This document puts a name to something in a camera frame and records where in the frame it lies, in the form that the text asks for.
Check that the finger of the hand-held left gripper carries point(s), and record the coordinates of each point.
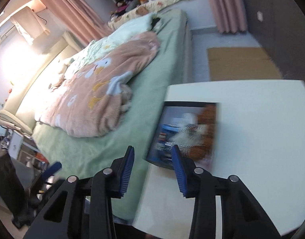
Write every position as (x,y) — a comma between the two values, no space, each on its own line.
(52,168)

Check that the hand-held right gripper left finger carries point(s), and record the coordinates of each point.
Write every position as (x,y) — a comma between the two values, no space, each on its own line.
(126,173)

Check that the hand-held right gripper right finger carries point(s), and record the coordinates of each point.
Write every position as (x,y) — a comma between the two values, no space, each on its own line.
(179,173)

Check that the black jewelry box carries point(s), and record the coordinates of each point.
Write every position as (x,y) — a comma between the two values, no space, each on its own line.
(157,163)

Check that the small white appliance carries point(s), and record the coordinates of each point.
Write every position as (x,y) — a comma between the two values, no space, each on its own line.
(14,145)

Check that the black office chair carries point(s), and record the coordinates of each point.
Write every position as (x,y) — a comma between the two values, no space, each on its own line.
(7,184)

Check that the bed with green sheet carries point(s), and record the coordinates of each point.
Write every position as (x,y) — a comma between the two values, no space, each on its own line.
(152,92)

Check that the cream padded headboard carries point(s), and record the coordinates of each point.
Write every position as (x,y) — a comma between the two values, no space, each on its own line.
(35,84)

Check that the pink fleece blanket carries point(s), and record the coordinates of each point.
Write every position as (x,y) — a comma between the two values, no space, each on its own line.
(105,87)

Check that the flat cardboard sheet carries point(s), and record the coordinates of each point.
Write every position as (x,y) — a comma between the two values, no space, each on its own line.
(242,63)

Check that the white air conditioner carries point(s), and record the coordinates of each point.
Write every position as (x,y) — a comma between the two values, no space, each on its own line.
(5,31)

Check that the beige hanging cloth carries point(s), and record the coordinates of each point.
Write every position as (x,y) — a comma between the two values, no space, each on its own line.
(27,25)

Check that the pink curtain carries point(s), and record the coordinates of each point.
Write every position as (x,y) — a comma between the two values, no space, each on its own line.
(227,5)
(75,7)

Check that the white wall socket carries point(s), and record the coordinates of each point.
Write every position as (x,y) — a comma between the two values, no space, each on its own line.
(260,16)

